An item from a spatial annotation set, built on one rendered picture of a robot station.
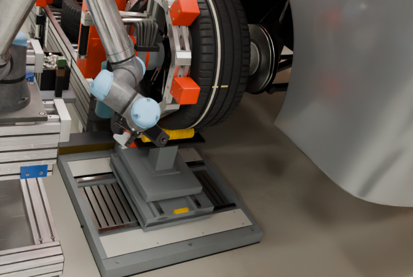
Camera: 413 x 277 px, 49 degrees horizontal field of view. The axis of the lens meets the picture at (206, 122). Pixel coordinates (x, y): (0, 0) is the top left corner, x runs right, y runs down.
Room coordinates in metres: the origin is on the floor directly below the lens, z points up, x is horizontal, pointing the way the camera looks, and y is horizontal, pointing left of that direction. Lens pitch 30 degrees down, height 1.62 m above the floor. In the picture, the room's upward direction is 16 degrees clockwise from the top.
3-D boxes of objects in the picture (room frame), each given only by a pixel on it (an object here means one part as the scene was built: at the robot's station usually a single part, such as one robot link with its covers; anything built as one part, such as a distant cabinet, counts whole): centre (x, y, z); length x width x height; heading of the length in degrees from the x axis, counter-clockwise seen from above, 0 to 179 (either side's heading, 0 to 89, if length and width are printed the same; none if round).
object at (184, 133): (1.74, 0.15, 0.51); 0.29 x 0.06 x 0.06; 127
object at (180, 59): (1.78, 0.31, 0.85); 0.54 x 0.07 x 0.54; 37
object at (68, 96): (2.04, 0.85, 0.44); 0.43 x 0.17 x 0.03; 37
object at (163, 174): (1.88, 0.17, 0.32); 0.40 x 0.30 x 0.28; 37
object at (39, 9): (3.04, 1.36, 0.30); 0.09 x 0.05 x 0.50; 37
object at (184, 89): (1.53, 0.11, 0.85); 0.09 x 0.08 x 0.07; 37
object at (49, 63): (2.01, 0.82, 0.51); 0.20 x 0.14 x 0.13; 35
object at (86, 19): (1.79, 0.57, 0.93); 0.09 x 0.05 x 0.05; 127
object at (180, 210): (1.85, 0.14, 0.13); 0.50 x 0.36 x 0.10; 37
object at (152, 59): (1.74, 0.36, 0.85); 0.21 x 0.14 x 0.14; 127
